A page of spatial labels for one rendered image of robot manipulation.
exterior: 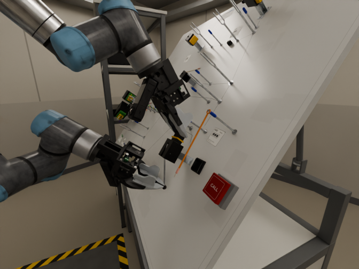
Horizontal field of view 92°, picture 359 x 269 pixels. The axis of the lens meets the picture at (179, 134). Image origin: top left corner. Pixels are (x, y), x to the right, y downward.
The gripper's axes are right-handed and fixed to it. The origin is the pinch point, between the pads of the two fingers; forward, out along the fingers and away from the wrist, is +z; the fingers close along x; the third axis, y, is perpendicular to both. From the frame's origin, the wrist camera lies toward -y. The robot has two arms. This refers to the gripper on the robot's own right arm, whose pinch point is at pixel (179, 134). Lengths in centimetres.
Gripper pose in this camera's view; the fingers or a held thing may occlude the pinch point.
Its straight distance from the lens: 51.1
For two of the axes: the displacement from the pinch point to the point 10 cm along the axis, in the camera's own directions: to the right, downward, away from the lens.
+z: 4.6, 7.9, 4.1
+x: -4.7, -1.7, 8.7
